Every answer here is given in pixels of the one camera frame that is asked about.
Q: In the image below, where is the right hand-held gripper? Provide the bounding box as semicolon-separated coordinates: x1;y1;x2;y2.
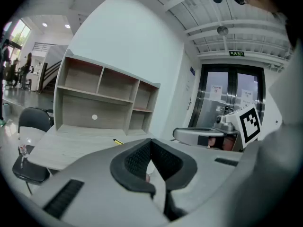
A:
172;103;262;151

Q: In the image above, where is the grey wood-grain table top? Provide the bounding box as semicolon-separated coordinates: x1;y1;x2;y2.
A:
27;123;157;171

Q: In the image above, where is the person's right hand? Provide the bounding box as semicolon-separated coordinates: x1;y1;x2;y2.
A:
208;136;237;151

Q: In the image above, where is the clear plastic water bottle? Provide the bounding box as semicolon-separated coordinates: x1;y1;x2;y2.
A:
18;137;30;158

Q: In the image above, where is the black glass double door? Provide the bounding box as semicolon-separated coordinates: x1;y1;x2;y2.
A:
188;64;266;137

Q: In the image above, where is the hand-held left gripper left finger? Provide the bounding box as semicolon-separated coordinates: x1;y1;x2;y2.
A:
109;138;156;200

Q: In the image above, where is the wooden shelf unit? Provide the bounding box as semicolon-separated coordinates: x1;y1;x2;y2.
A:
53;48;161;137

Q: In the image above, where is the black folding chair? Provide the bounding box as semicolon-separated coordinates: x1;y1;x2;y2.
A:
12;106;55;196

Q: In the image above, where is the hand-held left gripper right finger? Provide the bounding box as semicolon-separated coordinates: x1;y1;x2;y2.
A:
151;138;198;192

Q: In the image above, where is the staircase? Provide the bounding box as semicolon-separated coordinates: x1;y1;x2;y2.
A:
37;44;70;94

